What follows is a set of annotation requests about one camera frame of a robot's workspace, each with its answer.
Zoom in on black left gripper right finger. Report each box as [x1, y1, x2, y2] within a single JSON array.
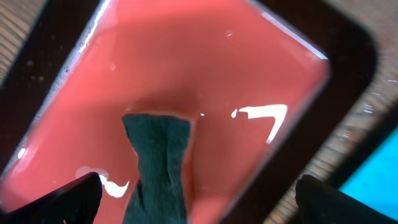
[[295, 175, 397, 224]]

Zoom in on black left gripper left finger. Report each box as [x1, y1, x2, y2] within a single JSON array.
[[1, 172, 103, 224]]

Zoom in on dark green bow-shaped sponge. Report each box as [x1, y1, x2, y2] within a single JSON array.
[[122, 114, 191, 224]]

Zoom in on teal plastic serving tray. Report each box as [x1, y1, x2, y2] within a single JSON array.
[[340, 129, 398, 220]]

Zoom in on dark brown tray of red water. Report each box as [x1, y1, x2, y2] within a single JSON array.
[[1, 0, 377, 223]]

